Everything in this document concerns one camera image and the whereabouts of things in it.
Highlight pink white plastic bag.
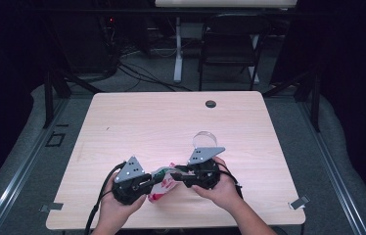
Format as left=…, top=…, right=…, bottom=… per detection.
left=147, top=162, right=180, bottom=204

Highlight dark equipment cabinet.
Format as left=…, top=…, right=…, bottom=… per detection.
left=48, top=13, right=120, bottom=74

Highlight white desk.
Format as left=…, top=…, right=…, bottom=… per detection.
left=155, top=0, right=298, bottom=85

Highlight right hand-held gripper black cable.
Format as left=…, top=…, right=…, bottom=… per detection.
left=218, top=162, right=244, bottom=200

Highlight black metal stand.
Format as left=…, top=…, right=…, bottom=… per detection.
left=42, top=67, right=104, bottom=129
left=262, top=70, right=322, bottom=133

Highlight aluminium floor rail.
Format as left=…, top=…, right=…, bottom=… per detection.
left=297, top=97, right=366, bottom=235
left=0, top=97, right=69, bottom=235

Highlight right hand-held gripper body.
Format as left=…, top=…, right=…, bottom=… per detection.
left=187, top=146, right=226, bottom=190

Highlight grey box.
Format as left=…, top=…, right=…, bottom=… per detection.
left=180, top=23, right=205, bottom=40

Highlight grey tape piece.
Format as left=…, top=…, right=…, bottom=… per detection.
left=289, top=195, right=311, bottom=211
left=39, top=202, right=64, bottom=213

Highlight left hand-held gripper black cable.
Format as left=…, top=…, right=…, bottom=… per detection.
left=84, top=162, right=126, bottom=235

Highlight hand-held gripper black cable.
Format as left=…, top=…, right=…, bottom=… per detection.
left=84, top=162, right=126, bottom=235
left=218, top=162, right=244, bottom=200

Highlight black floor cables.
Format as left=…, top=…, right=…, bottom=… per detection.
left=116, top=62, right=192, bottom=93

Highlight person's right hand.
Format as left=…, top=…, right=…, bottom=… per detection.
left=190, top=156, right=244, bottom=212

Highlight person's left hand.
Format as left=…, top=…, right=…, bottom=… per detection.
left=98, top=190, right=148, bottom=227

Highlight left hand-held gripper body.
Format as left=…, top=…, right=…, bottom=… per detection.
left=112, top=156, right=153, bottom=206

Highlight black folding chair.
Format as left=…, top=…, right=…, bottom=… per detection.
left=198, top=13, right=272, bottom=92

